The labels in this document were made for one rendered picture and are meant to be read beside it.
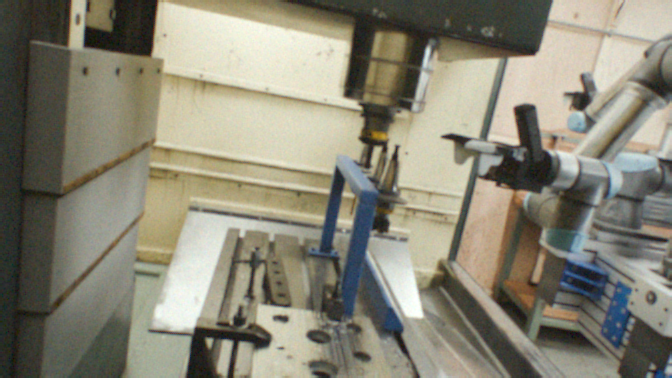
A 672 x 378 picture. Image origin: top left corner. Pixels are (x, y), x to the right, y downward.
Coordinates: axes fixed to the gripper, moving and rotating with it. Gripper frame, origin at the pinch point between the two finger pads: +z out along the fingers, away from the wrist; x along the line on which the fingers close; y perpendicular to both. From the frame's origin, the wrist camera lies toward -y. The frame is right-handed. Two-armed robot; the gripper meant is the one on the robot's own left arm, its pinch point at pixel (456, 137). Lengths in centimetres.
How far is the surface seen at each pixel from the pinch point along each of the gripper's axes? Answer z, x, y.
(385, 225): 2.5, 17.8, 24.0
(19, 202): 64, -20, 18
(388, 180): 4.4, 18.2, 13.5
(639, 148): -248, 219, -9
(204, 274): 40, 74, 67
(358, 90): 21.7, -5.4, -4.3
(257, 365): 30, -17, 40
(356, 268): 8.3, 13.3, 33.6
